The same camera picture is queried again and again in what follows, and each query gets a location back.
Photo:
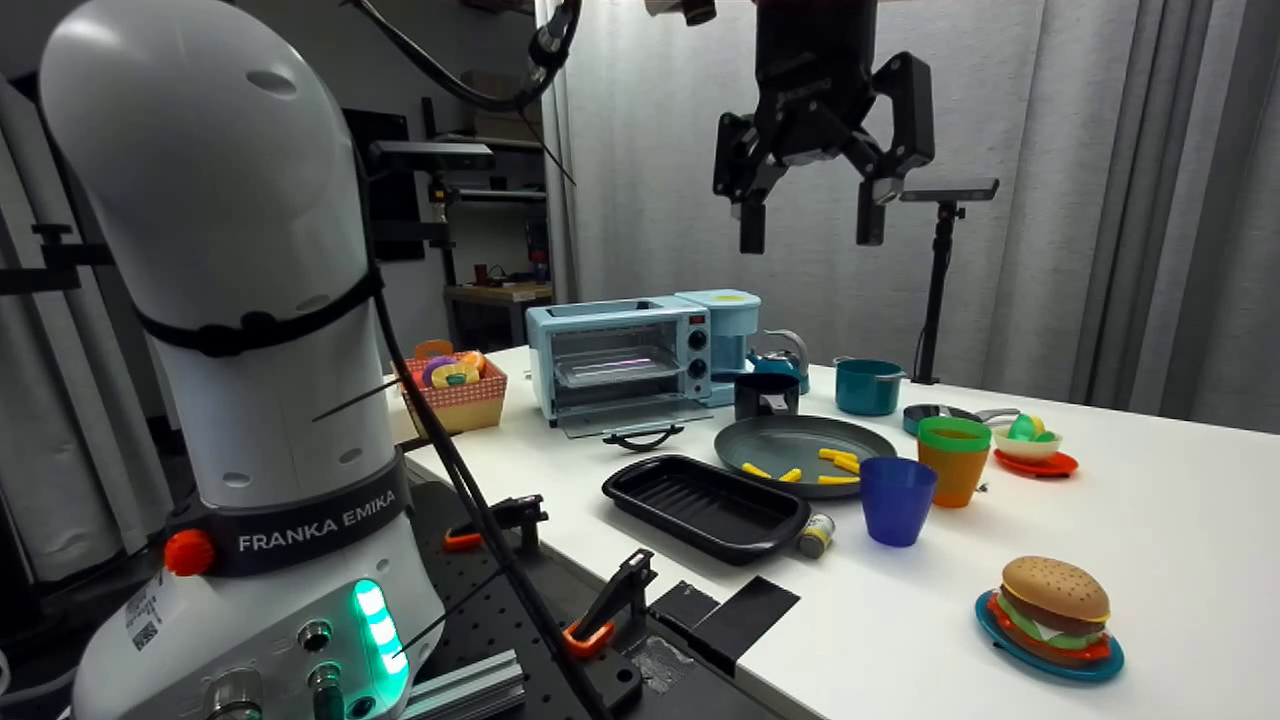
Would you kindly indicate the teal burger plate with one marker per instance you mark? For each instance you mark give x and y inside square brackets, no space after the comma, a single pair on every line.
[1106,668]

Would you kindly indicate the black rectangular baking tray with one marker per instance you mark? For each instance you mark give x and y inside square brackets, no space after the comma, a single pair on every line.
[711,509]

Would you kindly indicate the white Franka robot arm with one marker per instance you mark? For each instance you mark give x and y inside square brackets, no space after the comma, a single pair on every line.
[226,187]

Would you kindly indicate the wooden basket with toys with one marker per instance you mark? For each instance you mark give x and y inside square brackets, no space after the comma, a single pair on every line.
[467,388]

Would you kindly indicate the background shelf rack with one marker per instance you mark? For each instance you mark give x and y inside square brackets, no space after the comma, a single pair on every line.
[459,224]

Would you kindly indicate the toy hamburger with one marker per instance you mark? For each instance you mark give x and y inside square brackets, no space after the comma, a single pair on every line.
[1053,609]

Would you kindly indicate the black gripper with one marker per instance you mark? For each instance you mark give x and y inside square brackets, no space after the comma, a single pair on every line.
[824,98]

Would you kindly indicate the teal pot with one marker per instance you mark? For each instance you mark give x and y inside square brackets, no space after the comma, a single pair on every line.
[865,384]

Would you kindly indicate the orange cup green rim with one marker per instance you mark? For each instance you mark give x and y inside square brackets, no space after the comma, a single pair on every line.
[958,455]

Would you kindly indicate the yellow toy fries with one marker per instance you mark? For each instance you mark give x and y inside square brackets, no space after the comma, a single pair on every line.
[806,471]

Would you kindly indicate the black tripod stand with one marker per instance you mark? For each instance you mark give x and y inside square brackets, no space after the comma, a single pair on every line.
[951,211]

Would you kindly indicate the black coffee pot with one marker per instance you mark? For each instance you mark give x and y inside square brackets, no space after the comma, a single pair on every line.
[773,373]

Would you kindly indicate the black oven handle piece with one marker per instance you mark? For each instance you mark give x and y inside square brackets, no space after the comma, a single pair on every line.
[642,437]

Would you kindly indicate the red plate with toy food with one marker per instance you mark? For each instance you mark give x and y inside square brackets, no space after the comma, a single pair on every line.
[1025,445]

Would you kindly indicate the orange black clamp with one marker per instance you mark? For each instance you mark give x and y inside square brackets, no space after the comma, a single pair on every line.
[597,626]

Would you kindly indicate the blue plastic cup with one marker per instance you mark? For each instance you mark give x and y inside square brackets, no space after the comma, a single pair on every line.
[899,497]

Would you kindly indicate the small black clamp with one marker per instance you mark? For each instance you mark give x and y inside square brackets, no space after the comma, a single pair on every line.
[519,523]

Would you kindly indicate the small green grey jar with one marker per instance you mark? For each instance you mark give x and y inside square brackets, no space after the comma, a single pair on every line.
[817,539]

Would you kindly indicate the light blue toaster oven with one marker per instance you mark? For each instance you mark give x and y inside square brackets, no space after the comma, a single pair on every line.
[639,358]

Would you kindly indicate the dark small pan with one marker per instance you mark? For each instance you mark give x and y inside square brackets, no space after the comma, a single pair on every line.
[917,414]

